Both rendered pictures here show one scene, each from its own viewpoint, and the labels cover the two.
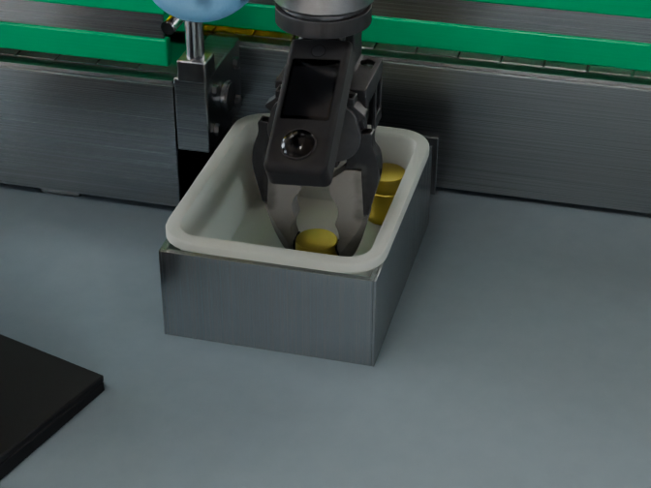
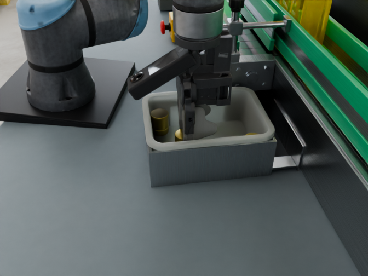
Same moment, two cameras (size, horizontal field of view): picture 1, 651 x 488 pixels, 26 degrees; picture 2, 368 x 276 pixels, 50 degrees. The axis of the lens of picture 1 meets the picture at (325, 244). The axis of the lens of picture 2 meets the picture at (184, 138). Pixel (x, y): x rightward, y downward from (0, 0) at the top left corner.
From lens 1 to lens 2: 91 cm
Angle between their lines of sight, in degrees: 54
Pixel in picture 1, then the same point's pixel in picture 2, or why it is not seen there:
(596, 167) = (340, 211)
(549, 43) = (352, 132)
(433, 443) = (105, 218)
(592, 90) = (349, 169)
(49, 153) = not seen: hidden behind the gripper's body
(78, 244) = not seen: hidden behind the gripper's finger
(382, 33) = (311, 85)
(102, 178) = not seen: hidden behind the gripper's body
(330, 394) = (126, 180)
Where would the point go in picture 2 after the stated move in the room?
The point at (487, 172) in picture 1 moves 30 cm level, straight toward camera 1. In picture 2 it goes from (312, 177) to (139, 212)
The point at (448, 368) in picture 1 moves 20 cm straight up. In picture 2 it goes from (161, 210) to (155, 108)
